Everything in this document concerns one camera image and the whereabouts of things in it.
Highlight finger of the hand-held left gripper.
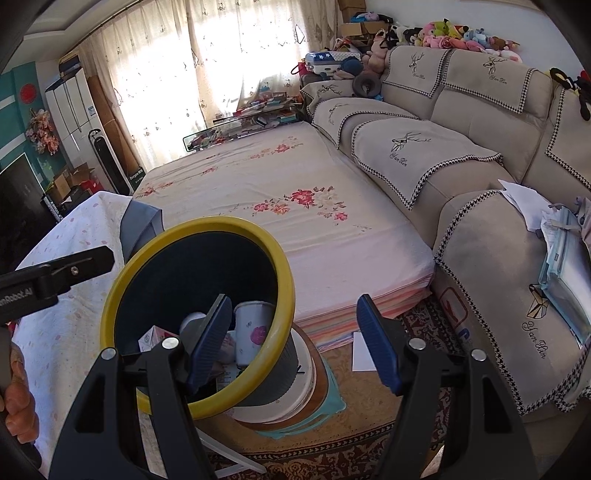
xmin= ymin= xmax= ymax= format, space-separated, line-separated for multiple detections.
xmin=0 ymin=246 xmax=115 ymax=297

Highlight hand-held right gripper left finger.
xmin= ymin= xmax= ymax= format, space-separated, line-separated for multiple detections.
xmin=48 ymin=294 xmax=233 ymax=480

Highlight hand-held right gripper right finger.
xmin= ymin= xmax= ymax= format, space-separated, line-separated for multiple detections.
xmin=356 ymin=294 xmax=539 ymax=480

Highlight small white bottle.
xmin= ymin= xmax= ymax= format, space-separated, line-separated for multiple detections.
xmin=178 ymin=312 xmax=209 ymax=343

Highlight white paper cup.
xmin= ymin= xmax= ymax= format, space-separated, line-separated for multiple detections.
xmin=234 ymin=301 xmax=276 ymax=368

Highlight pink milk carton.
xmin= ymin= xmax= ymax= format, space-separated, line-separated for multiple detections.
xmin=139 ymin=325 xmax=182 ymax=357

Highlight yellow-rimmed dark trash bin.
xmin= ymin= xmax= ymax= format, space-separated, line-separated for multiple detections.
xmin=100 ymin=216 xmax=296 ymax=422

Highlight person's left hand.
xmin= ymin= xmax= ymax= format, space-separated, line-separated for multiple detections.
xmin=0 ymin=345 xmax=41 ymax=445

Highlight white paper sheet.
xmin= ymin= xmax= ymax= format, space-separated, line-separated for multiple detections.
xmin=351 ymin=329 xmax=385 ymax=373

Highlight black tall box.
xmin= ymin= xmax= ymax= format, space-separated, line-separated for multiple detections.
xmin=41 ymin=193 xmax=64 ymax=223

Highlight large curved television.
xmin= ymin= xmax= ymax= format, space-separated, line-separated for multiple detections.
xmin=0 ymin=152 xmax=57 ymax=278

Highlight grey cloth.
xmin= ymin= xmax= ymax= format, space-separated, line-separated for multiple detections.
xmin=120 ymin=202 xmax=165 ymax=260

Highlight teal plastic stool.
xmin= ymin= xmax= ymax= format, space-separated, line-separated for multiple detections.
xmin=253 ymin=354 xmax=348 ymax=435

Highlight cardboard boxes beside television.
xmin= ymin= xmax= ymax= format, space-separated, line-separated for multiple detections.
xmin=45 ymin=163 xmax=101 ymax=205

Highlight white bucket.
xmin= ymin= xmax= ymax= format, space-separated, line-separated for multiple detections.
xmin=230 ymin=323 xmax=318 ymax=426

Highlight black and white tower fan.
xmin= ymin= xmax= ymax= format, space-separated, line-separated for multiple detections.
xmin=89 ymin=130 xmax=129 ymax=195

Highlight white table leg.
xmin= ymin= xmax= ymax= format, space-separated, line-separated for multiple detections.
xmin=198 ymin=424 xmax=267 ymax=477

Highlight floral sheet mattress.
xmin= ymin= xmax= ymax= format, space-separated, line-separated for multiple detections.
xmin=130 ymin=121 xmax=438 ymax=354

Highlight white standing air conditioner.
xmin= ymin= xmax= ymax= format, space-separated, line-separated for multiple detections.
xmin=44 ymin=66 xmax=105 ymax=158

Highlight beige sofa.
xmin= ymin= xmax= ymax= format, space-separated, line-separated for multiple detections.
xmin=299 ymin=44 xmax=591 ymax=423

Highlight pile of papers and folders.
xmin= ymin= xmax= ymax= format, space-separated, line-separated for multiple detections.
xmin=498 ymin=179 xmax=591 ymax=344

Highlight glass coffee table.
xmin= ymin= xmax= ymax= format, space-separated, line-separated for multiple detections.
xmin=182 ymin=98 xmax=306 ymax=154

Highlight sheer cream curtains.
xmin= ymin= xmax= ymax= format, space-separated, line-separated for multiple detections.
xmin=78 ymin=0 xmax=340 ymax=172

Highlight grey neck pillow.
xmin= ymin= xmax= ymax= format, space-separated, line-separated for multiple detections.
xmin=352 ymin=73 xmax=382 ymax=99

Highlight blue star-print case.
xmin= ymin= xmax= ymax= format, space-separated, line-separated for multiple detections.
xmin=305 ymin=50 xmax=362 ymax=75

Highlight pile of plush toys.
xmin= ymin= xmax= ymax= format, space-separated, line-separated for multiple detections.
xmin=365 ymin=17 xmax=523 ymax=64

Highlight stack of cardboard boxes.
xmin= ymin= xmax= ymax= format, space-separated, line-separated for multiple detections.
xmin=337 ymin=0 xmax=386 ymax=38

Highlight artificial flower wall decoration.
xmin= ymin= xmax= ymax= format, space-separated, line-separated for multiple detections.
xmin=25 ymin=108 xmax=59 ymax=156

